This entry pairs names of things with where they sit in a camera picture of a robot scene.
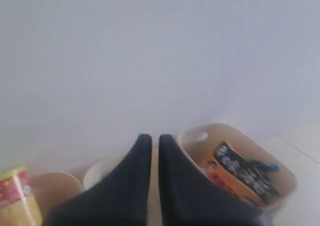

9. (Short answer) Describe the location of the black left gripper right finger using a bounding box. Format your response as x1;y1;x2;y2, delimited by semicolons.
158;134;265;225

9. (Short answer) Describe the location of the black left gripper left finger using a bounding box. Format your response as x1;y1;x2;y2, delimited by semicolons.
44;134;152;226

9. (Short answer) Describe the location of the orange noodle packet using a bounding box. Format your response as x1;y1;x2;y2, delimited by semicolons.
202;141;280;206

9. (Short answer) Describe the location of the blue noodle packet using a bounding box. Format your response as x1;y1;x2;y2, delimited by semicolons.
254;160;280;172

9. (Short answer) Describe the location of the yellow chip canister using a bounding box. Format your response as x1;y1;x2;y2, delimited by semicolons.
0;166;43;226

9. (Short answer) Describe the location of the middle cream plastic bin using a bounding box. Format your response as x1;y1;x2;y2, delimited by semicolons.
82;158;120;190

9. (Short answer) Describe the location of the cream plastic bin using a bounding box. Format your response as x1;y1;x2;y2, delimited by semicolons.
82;158;120;190
175;123;297;212
29;172;83;218

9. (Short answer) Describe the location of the right cream plastic bin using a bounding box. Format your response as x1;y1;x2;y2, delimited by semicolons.
175;123;297;212

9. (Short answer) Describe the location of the left cream plastic bin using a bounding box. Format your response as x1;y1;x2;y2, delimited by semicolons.
29;172;83;218

